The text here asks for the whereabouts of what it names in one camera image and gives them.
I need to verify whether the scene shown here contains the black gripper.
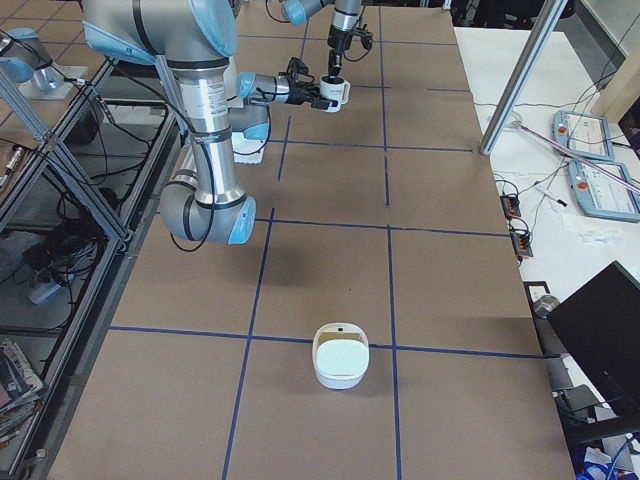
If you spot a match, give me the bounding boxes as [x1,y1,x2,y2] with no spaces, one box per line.
[327,28,352,78]
[285,84,338,110]

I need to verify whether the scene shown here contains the white mug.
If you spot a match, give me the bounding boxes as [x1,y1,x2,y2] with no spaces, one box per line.
[319,75,351,113]

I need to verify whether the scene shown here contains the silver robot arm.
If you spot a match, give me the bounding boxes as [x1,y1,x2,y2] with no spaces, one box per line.
[281,0,361,80]
[83,1,258,245]

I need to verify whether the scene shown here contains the pink grabber stick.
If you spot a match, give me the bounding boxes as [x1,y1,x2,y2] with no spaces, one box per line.
[508,119,640,193]

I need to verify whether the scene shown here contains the upper orange electronics board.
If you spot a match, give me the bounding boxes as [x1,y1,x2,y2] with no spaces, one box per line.
[500,194,521,219]

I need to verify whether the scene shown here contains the orange electronics board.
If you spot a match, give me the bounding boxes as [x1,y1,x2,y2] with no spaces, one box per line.
[510,230,534,261]
[500,194,521,219]

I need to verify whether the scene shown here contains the black marker pen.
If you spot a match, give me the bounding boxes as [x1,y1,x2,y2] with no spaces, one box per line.
[534,184,568,208]

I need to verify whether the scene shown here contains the lower orange electronics board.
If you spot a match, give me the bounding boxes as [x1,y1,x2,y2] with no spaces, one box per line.
[510,230,534,261]

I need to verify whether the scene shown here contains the upper teach pendant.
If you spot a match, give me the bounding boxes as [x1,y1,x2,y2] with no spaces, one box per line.
[552,110,615,161]

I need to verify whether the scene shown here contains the teach pendant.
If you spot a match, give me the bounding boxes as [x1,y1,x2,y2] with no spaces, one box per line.
[552,110,615,161]
[568,159,639,223]

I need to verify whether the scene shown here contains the lower teach pendant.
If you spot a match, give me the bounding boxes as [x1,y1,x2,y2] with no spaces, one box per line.
[568,159,639,223]

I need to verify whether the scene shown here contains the black laptop monitor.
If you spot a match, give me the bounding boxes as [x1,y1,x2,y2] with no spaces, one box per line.
[548,261,639,415]

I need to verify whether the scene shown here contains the stack of books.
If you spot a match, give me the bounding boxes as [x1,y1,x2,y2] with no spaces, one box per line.
[1,338,44,448]

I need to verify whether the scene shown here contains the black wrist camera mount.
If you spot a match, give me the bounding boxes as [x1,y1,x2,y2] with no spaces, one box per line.
[350,24,373,52]
[285,57,315,84]

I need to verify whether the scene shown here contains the white pedestal base plate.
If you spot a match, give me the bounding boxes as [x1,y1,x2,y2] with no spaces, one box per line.
[233,145,264,165]

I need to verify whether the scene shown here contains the silver aluminium frame post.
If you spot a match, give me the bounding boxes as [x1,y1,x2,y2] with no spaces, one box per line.
[480,0,568,156]

